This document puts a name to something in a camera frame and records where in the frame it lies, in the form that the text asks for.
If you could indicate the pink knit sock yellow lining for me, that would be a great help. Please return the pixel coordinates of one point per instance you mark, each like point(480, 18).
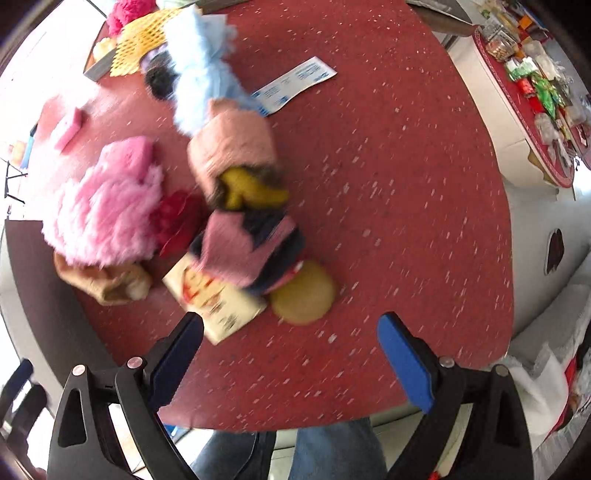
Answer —
point(231, 147)

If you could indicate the person's jeans legs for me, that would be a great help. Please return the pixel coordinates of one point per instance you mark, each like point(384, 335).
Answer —
point(323, 454)

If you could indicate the pink knit sock navy cuff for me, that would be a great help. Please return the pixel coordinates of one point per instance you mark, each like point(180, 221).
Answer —
point(244, 251)

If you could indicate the round side table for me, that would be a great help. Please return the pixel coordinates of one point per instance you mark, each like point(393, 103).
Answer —
point(521, 120)

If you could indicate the grey tray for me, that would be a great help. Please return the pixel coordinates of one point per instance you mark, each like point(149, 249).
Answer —
point(96, 67)

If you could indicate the yellow foam net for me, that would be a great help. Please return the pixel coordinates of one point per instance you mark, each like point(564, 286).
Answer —
point(138, 44)

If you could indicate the small pink sponge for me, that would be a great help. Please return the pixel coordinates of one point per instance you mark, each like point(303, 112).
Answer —
point(133, 154)

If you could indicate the pile of snack packets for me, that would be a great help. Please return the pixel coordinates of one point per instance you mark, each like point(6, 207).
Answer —
point(540, 69)

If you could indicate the white plastic bag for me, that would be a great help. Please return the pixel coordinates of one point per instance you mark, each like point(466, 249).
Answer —
point(545, 392)

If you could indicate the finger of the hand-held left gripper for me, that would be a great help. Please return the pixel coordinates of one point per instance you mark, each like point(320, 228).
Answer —
point(30, 406)
point(17, 374)

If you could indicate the light blue fluffy cloth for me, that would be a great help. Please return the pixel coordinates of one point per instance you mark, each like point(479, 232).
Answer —
point(203, 74)

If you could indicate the large pink sponge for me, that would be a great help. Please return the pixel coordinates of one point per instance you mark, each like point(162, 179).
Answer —
point(69, 125)

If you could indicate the round yellow sponge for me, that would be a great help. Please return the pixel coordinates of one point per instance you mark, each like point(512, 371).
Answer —
point(304, 293)

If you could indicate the magenta fluffy cloth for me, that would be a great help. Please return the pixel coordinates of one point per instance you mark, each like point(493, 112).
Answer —
point(125, 13)

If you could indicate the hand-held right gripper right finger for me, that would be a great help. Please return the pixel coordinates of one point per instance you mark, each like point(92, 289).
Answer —
point(406, 364)

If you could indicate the small printed cardboard box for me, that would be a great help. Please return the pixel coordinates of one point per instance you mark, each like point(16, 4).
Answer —
point(214, 304)

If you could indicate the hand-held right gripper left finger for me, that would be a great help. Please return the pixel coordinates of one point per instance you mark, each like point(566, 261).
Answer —
point(171, 364)

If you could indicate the dark purple knit sock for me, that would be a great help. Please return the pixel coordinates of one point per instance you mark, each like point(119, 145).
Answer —
point(159, 77)

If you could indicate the tan knit cloth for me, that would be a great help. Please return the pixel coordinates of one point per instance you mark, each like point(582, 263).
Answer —
point(104, 282)

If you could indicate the pink fluffy cloth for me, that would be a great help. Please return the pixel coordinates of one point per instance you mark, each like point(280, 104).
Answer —
point(104, 217)

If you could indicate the black folding chair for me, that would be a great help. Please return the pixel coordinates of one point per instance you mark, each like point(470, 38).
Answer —
point(11, 177)

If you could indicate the red fabric piece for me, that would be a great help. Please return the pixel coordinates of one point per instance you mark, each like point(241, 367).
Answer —
point(178, 224)

